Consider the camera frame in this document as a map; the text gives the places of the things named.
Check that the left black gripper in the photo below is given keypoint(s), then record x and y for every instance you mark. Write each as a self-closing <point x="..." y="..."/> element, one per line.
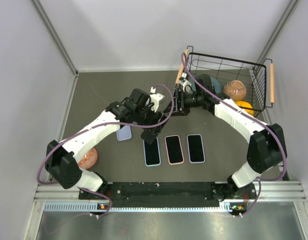
<point x="158" y="119"/>

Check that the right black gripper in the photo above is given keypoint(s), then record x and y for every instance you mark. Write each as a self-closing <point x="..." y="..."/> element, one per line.
<point x="178" y="105"/>

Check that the dark blue phone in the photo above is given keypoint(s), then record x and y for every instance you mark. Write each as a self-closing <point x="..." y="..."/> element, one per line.
<point x="174" y="149"/>

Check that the black phone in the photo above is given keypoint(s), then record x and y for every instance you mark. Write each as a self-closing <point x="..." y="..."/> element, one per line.
<point x="152" y="153"/>
<point x="195" y="148"/>

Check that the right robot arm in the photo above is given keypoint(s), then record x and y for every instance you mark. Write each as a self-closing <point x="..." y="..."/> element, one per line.
<point x="266" y="147"/>

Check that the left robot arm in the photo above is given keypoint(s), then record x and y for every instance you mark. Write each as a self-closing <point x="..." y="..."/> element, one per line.
<point x="63" y="157"/>

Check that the blue ceramic plate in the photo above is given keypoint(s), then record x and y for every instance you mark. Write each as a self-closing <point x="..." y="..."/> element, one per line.
<point x="217" y="86"/>

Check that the brown ceramic bowl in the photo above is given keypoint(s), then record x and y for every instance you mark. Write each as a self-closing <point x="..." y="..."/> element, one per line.
<point x="236" y="90"/>

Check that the red patterned bowl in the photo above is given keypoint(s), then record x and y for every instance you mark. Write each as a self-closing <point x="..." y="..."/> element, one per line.
<point x="89" y="159"/>

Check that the yellow bowl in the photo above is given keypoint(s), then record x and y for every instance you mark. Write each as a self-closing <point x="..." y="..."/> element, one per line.
<point x="246" y="106"/>

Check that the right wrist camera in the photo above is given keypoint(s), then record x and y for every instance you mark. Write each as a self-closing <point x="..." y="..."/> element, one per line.
<point x="184" y="84"/>

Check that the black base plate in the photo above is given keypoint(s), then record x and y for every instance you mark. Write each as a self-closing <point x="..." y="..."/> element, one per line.
<point x="171" y="194"/>

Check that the black wire basket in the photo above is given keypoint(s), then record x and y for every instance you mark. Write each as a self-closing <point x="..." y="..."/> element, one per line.
<point x="257" y="77"/>

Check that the white slotted cable duct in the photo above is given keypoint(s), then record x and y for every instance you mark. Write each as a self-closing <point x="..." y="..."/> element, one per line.
<point x="95" y="207"/>

